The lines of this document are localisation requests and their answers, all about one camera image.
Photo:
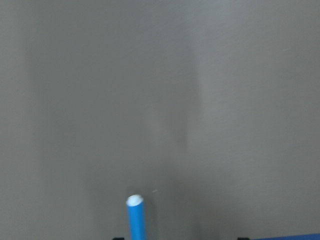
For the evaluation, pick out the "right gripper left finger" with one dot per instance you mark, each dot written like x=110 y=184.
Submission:
x=120 y=238

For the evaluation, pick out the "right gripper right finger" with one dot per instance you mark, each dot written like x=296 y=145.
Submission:
x=243 y=238

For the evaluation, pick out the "blue marker pen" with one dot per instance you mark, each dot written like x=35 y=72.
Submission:
x=136 y=217

